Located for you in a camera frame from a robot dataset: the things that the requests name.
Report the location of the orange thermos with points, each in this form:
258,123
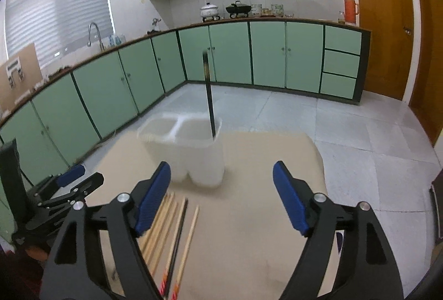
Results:
351,9

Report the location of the green sink base cabinets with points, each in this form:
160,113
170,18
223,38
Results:
103,96

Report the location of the dark furniture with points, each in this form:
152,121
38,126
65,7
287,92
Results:
437,203

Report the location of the person's left forearm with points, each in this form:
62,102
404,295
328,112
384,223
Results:
33,253

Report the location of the plain bamboo chopstick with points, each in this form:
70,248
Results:
162,227
161,213

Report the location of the wooden door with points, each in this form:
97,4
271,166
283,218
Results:
380,26
429,61

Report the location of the patterned canister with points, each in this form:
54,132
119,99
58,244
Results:
277,10
256,10

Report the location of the white window blinds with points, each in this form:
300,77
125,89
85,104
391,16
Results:
59,9

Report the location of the chrome kitchen faucet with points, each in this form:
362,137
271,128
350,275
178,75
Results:
90,31

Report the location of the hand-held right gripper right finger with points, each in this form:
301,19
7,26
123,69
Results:
290,196

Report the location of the white cooking pot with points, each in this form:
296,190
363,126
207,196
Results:
209,11

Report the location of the cardboard sheet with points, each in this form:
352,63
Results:
29,61

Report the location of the small glass bottle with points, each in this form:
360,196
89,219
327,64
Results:
341,18

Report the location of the wooden chopstick with red end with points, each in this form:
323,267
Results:
172,237
188,244
167,234

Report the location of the green three-drawer unit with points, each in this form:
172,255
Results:
341,61

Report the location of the black wok with lid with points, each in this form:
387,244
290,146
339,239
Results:
238,8

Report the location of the small figurine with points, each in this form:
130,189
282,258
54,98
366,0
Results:
154,25

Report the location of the white two-compartment utensil holder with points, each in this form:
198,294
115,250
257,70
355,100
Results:
193,161

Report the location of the green stove base cabinets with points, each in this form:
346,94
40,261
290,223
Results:
266,54

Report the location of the black chopstick with gold band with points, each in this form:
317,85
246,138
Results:
208,96

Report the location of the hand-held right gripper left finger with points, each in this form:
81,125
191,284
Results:
154,196

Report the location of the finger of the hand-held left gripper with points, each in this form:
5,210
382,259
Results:
88,184
71,176

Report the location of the black chopstick with red end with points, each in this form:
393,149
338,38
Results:
178,234

